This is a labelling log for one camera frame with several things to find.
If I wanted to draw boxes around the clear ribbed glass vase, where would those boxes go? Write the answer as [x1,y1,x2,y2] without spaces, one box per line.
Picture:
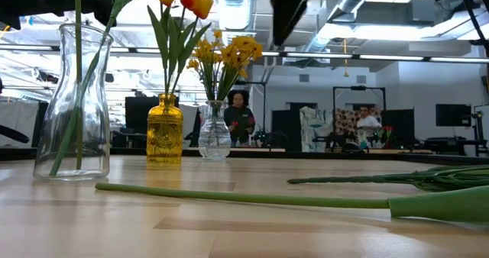
[197,99,233,160]

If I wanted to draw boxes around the black display panel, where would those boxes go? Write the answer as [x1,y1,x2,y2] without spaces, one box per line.
[125,96,160,135]

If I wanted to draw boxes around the person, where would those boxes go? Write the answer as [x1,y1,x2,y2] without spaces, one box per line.
[223,89,257,147]
[355,105,383,144]

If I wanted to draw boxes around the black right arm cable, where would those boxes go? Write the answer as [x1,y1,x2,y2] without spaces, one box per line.
[454,0,489,55]

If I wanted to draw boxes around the black desk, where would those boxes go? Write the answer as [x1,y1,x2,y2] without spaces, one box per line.
[422,135,489,158]

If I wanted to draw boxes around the amber glass vase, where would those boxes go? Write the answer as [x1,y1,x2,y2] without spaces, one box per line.
[145,92,184,165]

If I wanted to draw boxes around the white teal patterned cloth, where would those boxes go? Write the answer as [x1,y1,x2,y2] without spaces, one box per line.
[299,105,334,149]

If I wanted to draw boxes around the green leafy stems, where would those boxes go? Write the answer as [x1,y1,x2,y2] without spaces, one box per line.
[286,165,489,193]

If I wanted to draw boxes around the hanging yellow pendant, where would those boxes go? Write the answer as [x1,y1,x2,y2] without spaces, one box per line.
[342,38,351,79]

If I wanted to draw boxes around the white cloth cover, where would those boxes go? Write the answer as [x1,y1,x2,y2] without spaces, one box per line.
[0,100,39,149]

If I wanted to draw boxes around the black wall monitor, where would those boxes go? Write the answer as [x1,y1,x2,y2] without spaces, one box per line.
[435,103,473,128]

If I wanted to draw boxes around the black metal rig frame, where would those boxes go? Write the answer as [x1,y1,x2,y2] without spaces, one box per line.
[0,146,489,166]

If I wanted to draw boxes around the clear smooth glass carafe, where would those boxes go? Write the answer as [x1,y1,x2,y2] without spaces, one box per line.
[32,22,115,182]

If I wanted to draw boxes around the black background rig frame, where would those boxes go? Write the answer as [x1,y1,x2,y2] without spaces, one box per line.
[332,85,387,148]
[208,80,267,144]

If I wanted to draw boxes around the brown floral patterned cloth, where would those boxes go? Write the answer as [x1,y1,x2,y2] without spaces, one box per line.
[335,108,384,149]

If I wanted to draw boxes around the long green stem foreground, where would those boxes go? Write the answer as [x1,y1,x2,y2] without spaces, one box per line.
[94,182,489,225]

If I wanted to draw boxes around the long ceiling light strip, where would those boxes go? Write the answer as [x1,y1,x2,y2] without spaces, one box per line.
[429,56,489,64]
[358,54,426,62]
[286,52,355,60]

